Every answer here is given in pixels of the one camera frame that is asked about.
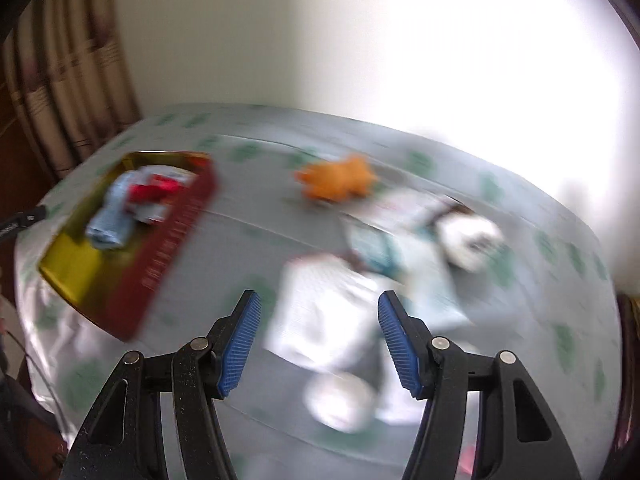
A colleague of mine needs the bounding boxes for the white teal wet wipes packet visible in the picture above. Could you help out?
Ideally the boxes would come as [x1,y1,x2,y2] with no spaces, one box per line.
[342,192,471,328]

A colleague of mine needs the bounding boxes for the orange plush toy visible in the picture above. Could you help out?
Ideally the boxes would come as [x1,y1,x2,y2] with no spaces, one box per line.
[294,155,378,204]

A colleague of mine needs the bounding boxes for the red and white cloth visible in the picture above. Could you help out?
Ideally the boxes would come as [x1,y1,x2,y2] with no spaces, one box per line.
[127,167,198,223]

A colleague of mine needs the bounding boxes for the red box with gold interior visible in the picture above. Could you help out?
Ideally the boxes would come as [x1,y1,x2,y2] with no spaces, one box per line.
[39,150,221,341]

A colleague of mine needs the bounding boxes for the white round soft bundle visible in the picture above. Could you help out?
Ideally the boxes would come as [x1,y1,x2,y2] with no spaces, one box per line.
[435,212,503,273]

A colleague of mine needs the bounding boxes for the grey bedsheet with green print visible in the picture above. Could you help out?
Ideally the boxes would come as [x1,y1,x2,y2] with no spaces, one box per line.
[15,102,626,480]

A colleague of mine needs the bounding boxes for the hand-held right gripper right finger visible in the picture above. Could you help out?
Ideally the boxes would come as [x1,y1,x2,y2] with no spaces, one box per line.
[377,290,583,480]

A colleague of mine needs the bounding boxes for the striped brown curtain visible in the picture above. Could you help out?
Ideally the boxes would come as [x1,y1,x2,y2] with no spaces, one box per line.
[0,0,141,181]

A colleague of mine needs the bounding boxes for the light blue cloth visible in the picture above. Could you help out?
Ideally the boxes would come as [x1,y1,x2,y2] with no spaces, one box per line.
[86,172,138,251]

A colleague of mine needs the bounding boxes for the white socks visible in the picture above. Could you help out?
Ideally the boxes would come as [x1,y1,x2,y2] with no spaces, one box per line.
[305,375,378,433]

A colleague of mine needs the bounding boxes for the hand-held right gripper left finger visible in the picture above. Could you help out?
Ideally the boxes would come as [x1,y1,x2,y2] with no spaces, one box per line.
[59,289,263,480]

